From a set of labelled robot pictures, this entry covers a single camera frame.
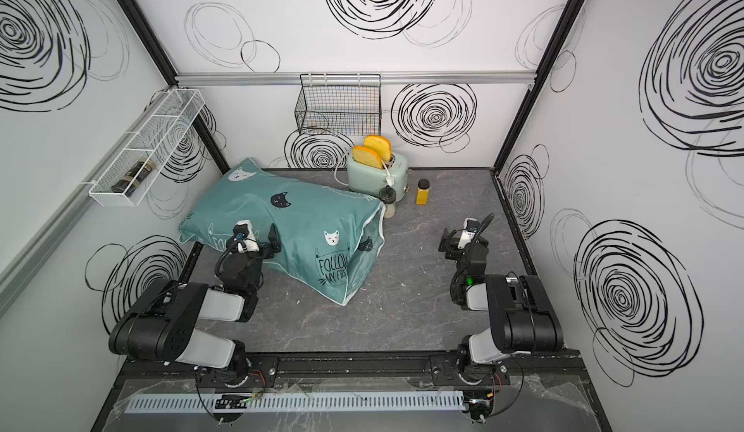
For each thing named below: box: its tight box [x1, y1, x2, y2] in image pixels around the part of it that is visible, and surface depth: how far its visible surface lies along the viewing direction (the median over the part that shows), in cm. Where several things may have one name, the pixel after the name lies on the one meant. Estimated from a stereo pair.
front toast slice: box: [351, 145, 384, 170], surface depth 101 cm
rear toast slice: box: [363, 134, 393, 162], surface depth 101 cm
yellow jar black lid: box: [415, 178, 431, 206], surface depth 106 cm
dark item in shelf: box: [110, 158, 156, 197], surface depth 69 cm
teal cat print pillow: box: [179, 157, 386, 307], surface depth 91 cm
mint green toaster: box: [346, 153, 410, 203], surface depth 102 cm
